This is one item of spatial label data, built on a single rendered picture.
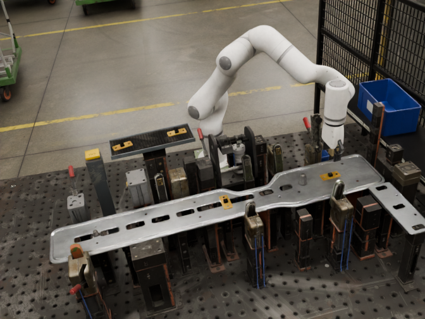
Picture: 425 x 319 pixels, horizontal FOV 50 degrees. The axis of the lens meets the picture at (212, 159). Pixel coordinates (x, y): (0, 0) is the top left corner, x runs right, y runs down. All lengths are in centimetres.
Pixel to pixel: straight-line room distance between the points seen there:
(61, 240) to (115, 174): 86
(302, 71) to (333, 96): 15
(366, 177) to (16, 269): 161
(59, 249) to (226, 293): 68
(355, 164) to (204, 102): 73
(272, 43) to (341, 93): 32
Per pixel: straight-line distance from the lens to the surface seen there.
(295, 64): 177
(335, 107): 177
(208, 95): 210
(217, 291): 195
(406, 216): 187
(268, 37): 179
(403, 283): 202
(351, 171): 204
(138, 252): 169
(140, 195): 190
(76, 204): 193
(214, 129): 226
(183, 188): 192
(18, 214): 261
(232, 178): 205
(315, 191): 192
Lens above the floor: 223
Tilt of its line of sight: 36 degrees down
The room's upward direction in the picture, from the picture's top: 6 degrees counter-clockwise
